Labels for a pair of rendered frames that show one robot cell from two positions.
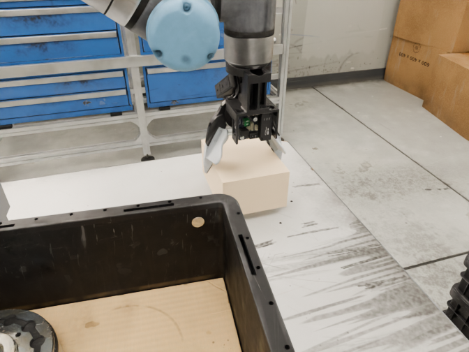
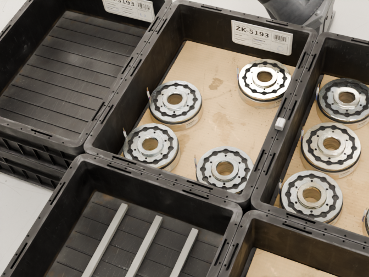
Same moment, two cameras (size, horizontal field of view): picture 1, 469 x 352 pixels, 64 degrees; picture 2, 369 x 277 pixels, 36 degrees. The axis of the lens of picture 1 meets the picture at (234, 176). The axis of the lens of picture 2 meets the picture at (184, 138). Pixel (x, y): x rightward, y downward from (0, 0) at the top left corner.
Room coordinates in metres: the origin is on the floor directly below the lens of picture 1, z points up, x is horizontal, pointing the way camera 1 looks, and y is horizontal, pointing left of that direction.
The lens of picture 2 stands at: (-0.51, -0.02, 1.71)
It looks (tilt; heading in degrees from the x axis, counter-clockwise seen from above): 54 degrees down; 44
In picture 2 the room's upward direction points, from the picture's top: 9 degrees counter-clockwise
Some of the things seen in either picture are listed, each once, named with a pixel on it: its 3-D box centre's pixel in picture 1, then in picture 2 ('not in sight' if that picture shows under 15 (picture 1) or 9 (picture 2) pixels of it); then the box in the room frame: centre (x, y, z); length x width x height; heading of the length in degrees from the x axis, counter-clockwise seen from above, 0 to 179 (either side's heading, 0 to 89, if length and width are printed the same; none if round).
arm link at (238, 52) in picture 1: (250, 48); not in sight; (0.59, -0.02, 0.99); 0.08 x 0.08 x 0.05
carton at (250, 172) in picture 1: (241, 171); not in sight; (0.61, -0.01, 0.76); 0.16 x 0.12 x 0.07; 17
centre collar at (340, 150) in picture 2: not in sight; (331, 144); (0.06, 0.17, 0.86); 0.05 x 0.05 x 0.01
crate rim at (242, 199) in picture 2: not in sight; (206, 90); (0.01, 0.40, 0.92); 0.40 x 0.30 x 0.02; 12
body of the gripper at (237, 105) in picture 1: (248, 100); not in sight; (0.58, -0.02, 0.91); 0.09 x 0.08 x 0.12; 17
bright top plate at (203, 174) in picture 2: not in sight; (224, 170); (-0.09, 0.30, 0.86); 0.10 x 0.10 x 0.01
